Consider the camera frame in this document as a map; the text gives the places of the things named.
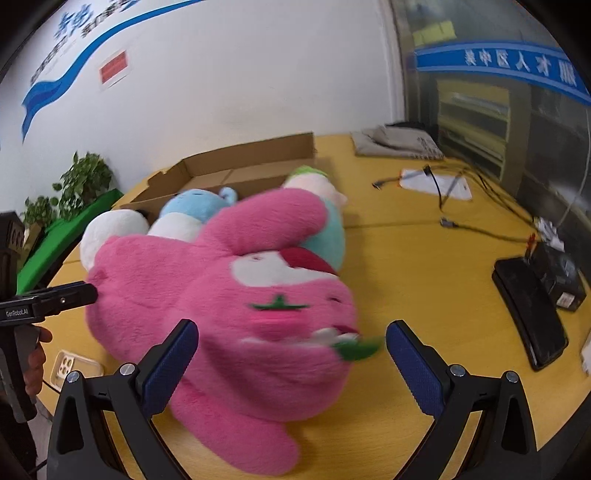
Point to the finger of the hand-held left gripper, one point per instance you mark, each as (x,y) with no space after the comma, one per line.
(69,296)

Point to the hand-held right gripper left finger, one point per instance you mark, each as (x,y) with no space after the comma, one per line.
(171,364)

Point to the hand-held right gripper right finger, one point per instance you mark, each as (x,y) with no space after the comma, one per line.
(411,369)

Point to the pink plush toy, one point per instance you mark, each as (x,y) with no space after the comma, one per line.
(221,369)

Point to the white plush toy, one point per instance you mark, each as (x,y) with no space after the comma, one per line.
(111,226)

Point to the blue plush toy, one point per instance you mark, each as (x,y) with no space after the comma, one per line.
(189,203)

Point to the teal green-haired plush toy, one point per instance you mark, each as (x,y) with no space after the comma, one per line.
(328,235)

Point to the cardboard box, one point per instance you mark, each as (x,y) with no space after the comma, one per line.
(258,152)

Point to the person's left hand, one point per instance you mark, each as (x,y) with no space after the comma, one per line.
(37,364)

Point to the white phone case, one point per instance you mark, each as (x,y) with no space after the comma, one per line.
(62,364)

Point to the green board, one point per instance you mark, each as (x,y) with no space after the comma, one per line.
(69,226)

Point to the green potted plant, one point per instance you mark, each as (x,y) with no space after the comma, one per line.
(85,177)

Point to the black oblong case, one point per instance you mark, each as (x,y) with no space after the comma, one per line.
(531,314)

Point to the black box device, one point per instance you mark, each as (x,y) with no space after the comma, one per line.
(558,272)

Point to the white paper sheet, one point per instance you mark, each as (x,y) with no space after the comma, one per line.
(415,180)

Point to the white plug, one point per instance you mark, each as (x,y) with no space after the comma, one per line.
(548,230)

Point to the folded grey cloth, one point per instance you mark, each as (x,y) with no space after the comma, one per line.
(392,141)

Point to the yellow shelf rack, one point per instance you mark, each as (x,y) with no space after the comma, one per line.
(471,124)

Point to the blue banner on glass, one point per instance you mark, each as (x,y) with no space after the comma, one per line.
(498,57)

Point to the yellow sticky notes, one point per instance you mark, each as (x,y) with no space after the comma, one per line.
(434,32)

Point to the blue wave wall decal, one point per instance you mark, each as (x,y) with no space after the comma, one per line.
(55,87)

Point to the red wall label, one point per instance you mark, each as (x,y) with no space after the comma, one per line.
(114,67)

